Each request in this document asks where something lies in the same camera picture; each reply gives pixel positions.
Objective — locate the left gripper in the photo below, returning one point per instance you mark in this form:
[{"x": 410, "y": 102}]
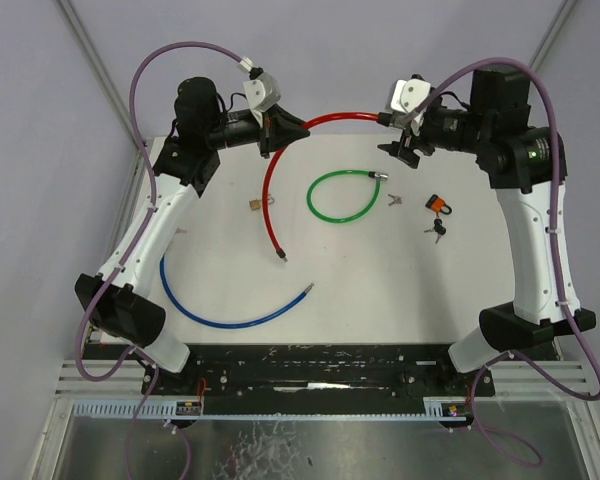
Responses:
[{"x": 277, "y": 127}]

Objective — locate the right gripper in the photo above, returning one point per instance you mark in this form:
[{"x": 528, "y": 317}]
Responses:
[{"x": 404, "y": 150}]

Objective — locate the green cable lock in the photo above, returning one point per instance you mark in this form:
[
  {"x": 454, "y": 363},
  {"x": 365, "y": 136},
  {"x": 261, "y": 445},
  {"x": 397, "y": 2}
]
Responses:
[{"x": 344, "y": 196}]

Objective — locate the green lock key bunch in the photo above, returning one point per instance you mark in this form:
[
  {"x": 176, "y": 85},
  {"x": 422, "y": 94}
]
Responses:
[{"x": 394, "y": 200}]

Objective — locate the orange padlock with keys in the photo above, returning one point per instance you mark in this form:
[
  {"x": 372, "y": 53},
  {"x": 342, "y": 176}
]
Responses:
[{"x": 438, "y": 205}]

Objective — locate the black padlock keys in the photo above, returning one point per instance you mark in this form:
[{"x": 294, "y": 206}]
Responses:
[{"x": 438, "y": 229}]

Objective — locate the brass padlock with key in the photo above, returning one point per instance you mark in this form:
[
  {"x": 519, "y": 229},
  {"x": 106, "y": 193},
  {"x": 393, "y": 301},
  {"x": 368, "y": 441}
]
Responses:
[{"x": 257, "y": 204}]

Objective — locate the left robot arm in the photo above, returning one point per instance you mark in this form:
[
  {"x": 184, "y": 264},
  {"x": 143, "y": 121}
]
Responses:
[{"x": 116, "y": 299}]

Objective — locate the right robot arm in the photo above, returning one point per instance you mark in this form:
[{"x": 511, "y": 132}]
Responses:
[{"x": 527, "y": 173}]

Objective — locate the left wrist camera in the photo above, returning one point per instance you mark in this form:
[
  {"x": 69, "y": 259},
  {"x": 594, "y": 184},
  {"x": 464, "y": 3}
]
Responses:
[{"x": 262, "y": 92}]

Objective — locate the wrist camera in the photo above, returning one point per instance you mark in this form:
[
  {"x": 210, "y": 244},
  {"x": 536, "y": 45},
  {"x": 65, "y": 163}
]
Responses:
[
  {"x": 406, "y": 96},
  {"x": 262, "y": 92}
]

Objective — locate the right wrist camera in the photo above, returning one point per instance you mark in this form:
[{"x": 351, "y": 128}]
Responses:
[{"x": 406, "y": 96}]

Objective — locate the left aluminium frame post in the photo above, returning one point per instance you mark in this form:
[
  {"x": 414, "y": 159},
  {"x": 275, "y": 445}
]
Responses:
[{"x": 96, "y": 65}]

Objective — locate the aluminium frame post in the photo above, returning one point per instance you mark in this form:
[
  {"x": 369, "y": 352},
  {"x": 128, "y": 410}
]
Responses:
[
  {"x": 96, "y": 65},
  {"x": 552, "y": 34}
]

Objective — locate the blue cable lock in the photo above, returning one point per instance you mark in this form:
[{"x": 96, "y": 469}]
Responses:
[{"x": 226, "y": 324}]

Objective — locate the right aluminium frame post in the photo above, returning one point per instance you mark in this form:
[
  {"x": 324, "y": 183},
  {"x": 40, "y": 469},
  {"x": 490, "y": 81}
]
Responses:
[{"x": 552, "y": 34}]

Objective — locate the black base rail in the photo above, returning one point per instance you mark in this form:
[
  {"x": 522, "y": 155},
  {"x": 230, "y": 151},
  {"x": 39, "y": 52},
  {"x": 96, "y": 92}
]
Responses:
[{"x": 413, "y": 369}]

